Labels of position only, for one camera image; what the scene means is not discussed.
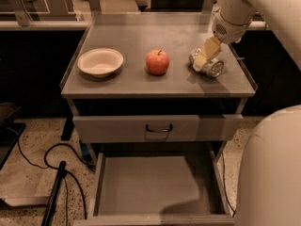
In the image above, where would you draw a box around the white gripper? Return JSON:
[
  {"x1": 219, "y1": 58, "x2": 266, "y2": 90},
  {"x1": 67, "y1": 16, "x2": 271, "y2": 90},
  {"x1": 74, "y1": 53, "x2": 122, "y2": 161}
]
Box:
[{"x1": 193, "y1": 7, "x2": 251, "y2": 72}]

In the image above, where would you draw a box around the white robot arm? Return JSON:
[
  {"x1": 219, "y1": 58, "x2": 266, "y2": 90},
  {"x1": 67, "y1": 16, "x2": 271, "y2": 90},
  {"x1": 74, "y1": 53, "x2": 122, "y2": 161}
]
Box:
[{"x1": 193, "y1": 0, "x2": 301, "y2": 226}]

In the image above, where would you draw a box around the grey metal drawer cabinet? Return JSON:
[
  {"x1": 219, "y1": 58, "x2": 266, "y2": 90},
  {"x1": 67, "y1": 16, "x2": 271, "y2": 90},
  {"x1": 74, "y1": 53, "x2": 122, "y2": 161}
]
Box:
[{"x1": 59, "y1": 12, "x2": 258, "y2": 226}]

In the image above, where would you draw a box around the open middle drawer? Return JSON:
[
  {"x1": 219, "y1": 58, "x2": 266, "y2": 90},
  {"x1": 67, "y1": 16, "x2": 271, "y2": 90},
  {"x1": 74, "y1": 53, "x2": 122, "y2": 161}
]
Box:
[{"x1": 74, "y1": 150, "x2": 234, "y2": 226}]

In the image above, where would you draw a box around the red apple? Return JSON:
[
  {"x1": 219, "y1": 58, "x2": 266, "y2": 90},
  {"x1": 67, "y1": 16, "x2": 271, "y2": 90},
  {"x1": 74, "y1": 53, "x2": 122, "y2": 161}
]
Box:
[{"x1": 146, "y1": 49, "x2": 169, "y2": 75}]

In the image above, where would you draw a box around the white paper bowl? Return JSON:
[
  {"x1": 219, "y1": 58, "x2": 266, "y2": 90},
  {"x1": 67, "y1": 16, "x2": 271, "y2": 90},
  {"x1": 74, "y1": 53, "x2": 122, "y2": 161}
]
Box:
[{"x1": 77, "y1": 48, "x2": 123, "y2": 78}]

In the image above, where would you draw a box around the dark equipment base left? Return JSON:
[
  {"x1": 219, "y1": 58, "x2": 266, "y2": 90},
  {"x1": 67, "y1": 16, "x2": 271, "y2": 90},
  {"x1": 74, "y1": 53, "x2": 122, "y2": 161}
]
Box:
[{"x1": 0, "y1": 103, "x2": 25, "y2": 169}]

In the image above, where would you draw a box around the black bar on floor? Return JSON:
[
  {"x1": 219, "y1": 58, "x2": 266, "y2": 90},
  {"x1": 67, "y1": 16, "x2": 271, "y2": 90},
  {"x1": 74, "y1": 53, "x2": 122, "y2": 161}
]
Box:
[{"x1": 41, "y1": 161, "x2": 66, "y2": 226}]

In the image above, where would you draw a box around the white horizontal rail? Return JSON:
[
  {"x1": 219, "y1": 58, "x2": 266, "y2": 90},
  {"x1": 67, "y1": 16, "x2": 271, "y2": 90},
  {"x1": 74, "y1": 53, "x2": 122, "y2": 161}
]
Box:
[{"x1": 0, "y1": 20, "x2": 267, "y2": 32}]

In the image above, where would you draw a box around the closed top drawer with handle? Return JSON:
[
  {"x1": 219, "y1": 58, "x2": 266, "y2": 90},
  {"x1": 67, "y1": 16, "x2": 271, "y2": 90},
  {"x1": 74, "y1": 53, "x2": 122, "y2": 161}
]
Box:
[{"x1": 73, "y1": 115, "x2": 243, "y2": 143}]

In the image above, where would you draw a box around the black floor cable left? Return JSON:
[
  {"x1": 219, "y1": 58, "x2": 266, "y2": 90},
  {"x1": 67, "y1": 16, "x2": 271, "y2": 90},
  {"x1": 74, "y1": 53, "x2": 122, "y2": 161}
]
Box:
[{"x1": 6, "y1": 126, "x2": 96, "y2": 220}]

